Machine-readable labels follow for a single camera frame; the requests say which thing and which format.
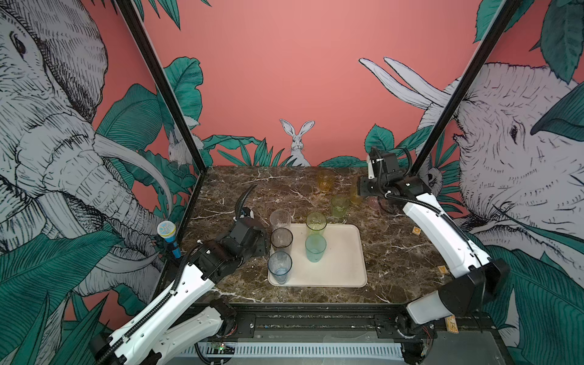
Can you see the short pink tumbler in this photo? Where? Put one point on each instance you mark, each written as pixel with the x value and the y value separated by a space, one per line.
pixel 373 204

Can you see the white plastic tray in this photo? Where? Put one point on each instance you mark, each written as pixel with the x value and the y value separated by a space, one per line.
pixel 342 264

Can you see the black corner frame post right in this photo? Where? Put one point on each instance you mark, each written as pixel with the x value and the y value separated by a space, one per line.
pixel 495 30

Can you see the white ribbed vent strip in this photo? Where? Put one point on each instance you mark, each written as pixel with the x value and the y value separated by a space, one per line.
pixel 382 351

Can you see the smoky grey tall tumbler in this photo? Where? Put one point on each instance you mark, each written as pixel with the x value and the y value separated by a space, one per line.
pixel 281 240

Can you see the tall green tumbler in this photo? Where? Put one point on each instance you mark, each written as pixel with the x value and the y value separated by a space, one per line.
pixel 316 223

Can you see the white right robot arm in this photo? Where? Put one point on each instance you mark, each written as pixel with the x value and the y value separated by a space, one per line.
pixel 476 276

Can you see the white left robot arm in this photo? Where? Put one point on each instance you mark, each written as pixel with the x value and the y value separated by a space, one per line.
pixel 156 335

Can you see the short green tumbler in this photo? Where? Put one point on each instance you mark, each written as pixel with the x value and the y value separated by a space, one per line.
pixel 339 206

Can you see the black corner frame post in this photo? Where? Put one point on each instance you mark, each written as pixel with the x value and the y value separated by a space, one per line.
pixel 134 23
pixel 495 30

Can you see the frosted teal textured tumbler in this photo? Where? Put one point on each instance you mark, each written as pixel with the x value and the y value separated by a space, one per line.
pixel 315 246

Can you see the pale blue tall tumbler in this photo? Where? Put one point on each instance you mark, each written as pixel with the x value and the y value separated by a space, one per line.
pixel 280 264

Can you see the tall amber tumbler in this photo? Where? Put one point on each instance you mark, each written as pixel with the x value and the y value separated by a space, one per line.
pixel 355 198

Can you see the blue toy microphone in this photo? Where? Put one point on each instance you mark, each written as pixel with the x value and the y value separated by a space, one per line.
pixel 167 231

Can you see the black front mounting rail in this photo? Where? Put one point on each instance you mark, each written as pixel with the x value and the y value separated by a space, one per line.
pixel 304 322

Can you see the short amber tumbler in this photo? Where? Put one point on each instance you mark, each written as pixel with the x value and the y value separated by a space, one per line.
pixel 326 180

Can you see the black corner frame post left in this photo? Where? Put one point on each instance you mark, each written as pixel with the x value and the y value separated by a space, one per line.
pixel 134 23

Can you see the green lit circuit board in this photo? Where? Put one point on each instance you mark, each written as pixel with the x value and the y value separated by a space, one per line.
pixel 220 349

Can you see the clear tall plastic tumbler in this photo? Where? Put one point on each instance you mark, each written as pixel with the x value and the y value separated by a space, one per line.
pixel 280 218

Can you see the tan cork block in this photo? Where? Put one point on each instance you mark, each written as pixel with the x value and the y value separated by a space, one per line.
pixel 451 324

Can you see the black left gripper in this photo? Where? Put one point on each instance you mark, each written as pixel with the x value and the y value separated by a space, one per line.
pixel 263 245

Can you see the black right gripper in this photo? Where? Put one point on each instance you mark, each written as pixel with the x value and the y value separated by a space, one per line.
pixel 363 182

